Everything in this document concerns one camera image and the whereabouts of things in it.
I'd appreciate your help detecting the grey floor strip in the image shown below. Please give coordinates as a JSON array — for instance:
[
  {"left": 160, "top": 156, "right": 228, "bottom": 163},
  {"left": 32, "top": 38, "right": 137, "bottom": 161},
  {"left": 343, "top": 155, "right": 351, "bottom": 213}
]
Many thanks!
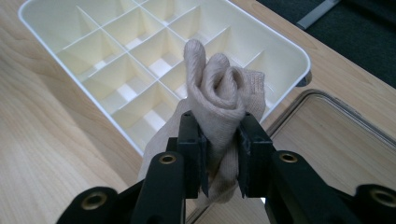
[{"left": 296, "top": 0, "right": 341, "bottom": 31}]

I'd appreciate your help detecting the white divided storage box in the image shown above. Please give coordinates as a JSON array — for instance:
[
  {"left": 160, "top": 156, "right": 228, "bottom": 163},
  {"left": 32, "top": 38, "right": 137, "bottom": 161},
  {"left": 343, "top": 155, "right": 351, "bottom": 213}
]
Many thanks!
[{"left": 17, "top": 0, "right": 312, "bottom": 157}]

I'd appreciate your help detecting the beige sock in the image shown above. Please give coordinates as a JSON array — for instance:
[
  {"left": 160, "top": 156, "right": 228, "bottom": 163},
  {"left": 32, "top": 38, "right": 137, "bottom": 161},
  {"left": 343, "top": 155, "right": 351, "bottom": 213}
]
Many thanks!
[{"left": 137, "top": 38, "right": 267, "bottom": 205}]

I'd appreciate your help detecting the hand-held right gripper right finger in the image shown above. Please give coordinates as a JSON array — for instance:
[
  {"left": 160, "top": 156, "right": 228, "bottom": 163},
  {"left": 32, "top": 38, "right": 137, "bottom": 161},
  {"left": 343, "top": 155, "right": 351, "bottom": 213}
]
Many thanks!
[{"left": 237, "top": 111, "right": 359, "bottom": 224}]

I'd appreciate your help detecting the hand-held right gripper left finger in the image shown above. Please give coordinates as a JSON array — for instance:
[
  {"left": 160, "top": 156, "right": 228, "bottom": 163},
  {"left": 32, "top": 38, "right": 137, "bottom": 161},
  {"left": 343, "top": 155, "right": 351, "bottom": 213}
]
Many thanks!
[{"left": 130, "top": 109, "right": 209, "bottom": 224}]

